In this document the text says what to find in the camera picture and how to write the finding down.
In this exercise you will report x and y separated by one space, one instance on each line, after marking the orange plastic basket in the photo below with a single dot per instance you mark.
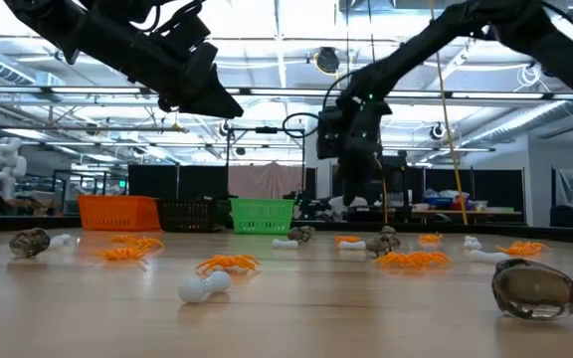
117 214

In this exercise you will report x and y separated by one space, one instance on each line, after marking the person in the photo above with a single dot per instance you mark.
336 205

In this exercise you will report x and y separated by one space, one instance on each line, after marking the black plastic basket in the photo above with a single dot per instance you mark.
187 216

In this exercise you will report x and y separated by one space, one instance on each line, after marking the translucent smoky plastic skull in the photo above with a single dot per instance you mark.
309 230
381 245
388 230
29 242
296 235
535 291

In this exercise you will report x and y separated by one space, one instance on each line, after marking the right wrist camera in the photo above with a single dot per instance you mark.
331 134

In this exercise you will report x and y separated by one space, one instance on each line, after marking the black metal rig frame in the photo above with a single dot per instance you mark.
265 130

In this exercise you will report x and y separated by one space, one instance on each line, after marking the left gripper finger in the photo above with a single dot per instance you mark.
207 116
217 99

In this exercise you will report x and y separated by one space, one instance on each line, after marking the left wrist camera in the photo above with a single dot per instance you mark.
182 32

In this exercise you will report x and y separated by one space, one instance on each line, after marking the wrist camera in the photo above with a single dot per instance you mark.
331 134
182 32

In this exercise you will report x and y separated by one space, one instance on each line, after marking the green plastic basket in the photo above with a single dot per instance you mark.
261 216

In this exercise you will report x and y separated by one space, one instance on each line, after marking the black background robot arm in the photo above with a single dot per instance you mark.
311 205

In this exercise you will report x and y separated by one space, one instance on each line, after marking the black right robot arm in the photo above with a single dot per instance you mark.
416 45

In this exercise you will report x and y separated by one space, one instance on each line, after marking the black partition panel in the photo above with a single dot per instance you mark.
396 191
495 186
177 184

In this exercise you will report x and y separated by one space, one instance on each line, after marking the wooden background table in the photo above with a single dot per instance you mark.
465 213

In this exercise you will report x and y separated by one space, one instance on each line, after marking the white plastic bone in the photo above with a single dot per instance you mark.
485 256
471 243
351 245
194 291
70 239
285 244
57 242

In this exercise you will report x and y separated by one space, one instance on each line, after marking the orange plastic spider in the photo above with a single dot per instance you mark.
346 239
535 246
122 253
513 250
431 258
147 243
430 241
227 262
396 260
431 235
120 238

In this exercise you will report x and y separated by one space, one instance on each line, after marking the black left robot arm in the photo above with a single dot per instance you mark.
102 40

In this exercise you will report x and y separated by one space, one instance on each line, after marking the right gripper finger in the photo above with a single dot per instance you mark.
356 189
375 186

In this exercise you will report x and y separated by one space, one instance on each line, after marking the long ceiling light strip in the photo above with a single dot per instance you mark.
92 91

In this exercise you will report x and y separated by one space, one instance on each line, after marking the pink cloth curtain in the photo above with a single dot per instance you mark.
261 179

